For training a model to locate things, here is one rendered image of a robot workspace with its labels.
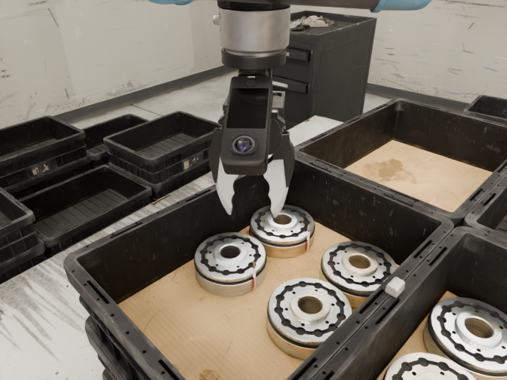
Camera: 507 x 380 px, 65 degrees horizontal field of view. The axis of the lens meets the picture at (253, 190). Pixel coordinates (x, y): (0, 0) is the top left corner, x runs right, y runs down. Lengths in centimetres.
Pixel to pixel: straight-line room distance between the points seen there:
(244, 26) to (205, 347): 36
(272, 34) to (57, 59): 309
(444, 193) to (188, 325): 54
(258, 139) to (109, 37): 330
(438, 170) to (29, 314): 83
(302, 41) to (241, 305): 151
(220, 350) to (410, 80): 360
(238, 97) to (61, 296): 53
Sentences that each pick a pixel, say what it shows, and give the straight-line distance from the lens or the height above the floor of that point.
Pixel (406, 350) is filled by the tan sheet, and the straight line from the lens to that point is 54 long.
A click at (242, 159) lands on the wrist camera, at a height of 106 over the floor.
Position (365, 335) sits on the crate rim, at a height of 93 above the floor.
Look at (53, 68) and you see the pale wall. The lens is 345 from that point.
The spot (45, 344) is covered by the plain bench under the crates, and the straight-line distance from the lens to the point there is 75.
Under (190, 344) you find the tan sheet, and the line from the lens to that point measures 52.
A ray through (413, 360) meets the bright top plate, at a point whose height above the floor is 86.
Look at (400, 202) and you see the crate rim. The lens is 60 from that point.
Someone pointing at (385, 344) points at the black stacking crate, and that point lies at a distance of 47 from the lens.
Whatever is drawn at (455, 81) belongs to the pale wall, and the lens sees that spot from 384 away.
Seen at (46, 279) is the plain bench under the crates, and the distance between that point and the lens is 86.
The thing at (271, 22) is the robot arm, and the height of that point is 117.
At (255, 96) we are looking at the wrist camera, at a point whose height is 110.
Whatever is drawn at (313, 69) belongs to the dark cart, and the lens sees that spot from 190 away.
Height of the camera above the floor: 124
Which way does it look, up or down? 32 degrees down
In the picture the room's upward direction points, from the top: straight up
